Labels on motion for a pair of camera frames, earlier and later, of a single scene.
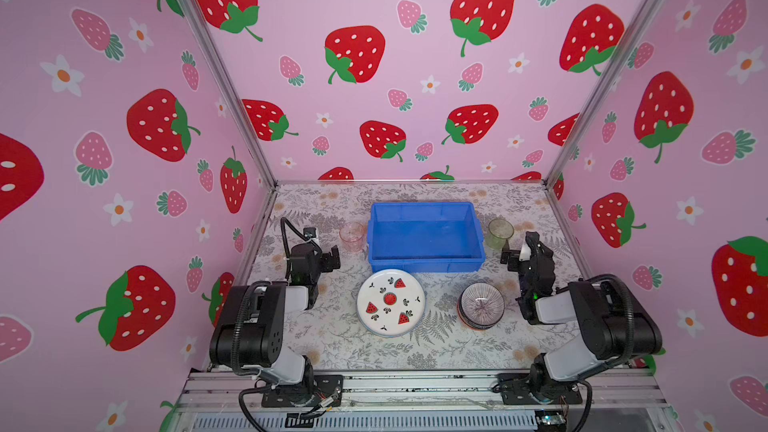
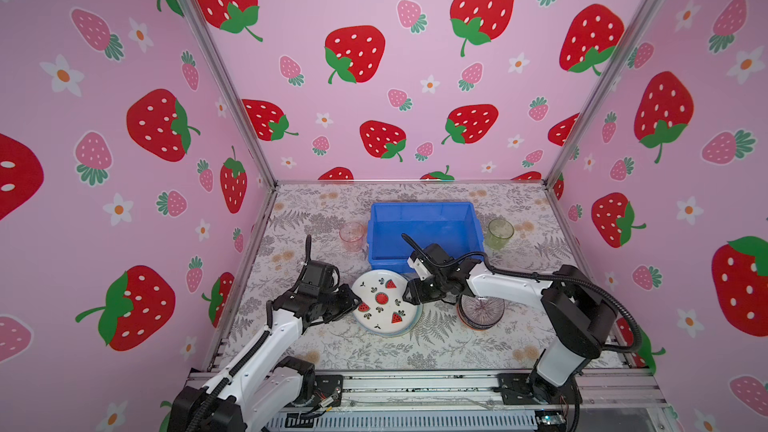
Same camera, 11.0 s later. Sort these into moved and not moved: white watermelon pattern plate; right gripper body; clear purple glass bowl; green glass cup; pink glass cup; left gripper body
Moved: left gripper body; right gripper body
Not moved: white watermelon pattern plate; green glass cup; clear purple glass bowl; pink glass cup
